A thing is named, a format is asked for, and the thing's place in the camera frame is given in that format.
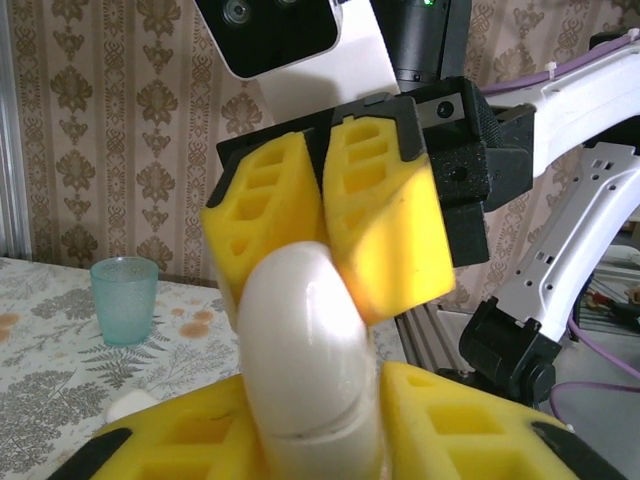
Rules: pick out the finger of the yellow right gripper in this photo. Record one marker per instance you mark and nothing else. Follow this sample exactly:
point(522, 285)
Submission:
point(255, 200)
point(395, 225)

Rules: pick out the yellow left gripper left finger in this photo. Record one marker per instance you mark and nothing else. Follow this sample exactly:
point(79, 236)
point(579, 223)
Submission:
point(190, 450)

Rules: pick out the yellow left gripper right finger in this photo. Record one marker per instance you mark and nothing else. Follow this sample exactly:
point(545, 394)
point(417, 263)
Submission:
point(475, 450)

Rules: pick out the white earbud charging case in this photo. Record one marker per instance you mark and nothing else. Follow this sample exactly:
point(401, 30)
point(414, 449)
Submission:
point(305, 360)
point(127, 406)

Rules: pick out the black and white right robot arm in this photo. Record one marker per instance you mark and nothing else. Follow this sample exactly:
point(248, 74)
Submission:
point(575, 115)

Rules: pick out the teal textured plastic cup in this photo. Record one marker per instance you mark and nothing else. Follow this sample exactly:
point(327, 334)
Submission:
point(125, 305)

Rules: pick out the floral patterned tablecloth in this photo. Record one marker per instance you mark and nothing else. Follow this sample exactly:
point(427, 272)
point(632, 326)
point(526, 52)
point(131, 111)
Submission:
point(50, 350)

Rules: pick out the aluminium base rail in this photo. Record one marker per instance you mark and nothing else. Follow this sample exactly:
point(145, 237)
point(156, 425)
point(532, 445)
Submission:
point(430, 340)

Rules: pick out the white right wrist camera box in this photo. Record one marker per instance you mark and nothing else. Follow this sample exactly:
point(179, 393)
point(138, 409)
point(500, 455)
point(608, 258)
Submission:
point(280, 45)

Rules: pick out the aluminium frame post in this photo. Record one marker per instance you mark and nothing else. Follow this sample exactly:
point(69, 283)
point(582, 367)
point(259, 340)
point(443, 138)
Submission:
point(10, 175)

